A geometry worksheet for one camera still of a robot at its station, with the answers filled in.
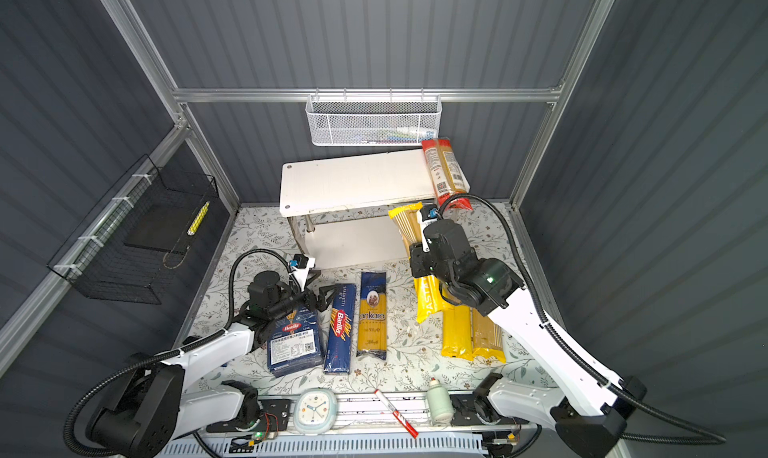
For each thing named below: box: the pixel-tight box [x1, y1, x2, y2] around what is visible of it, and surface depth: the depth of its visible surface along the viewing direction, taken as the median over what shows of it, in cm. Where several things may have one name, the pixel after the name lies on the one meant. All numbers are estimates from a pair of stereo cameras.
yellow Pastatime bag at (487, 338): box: [470, 307, 506, 363], surface depth 85 cm
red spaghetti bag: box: [422, 138, 472, 214], surface depth 80 cm
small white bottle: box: [426, 377, 454, 426], surface depth 71 cm
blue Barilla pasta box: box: [267, 308, 324, 378], surface depth 80 cm
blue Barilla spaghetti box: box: [324, 283, 357, 374], surface depth 86 cm
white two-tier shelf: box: [279, 149, 437, 270], surface depth 82 cm
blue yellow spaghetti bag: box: [356, 271, 387, 360], surface depth 90 cm
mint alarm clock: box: [293, 388, 338, 435], surface depth 74 cm
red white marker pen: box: [374, 389, 419, 439], surface depth 75 cm
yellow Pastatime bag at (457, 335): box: [441, 305, 474, 361], surface depth 86 cm
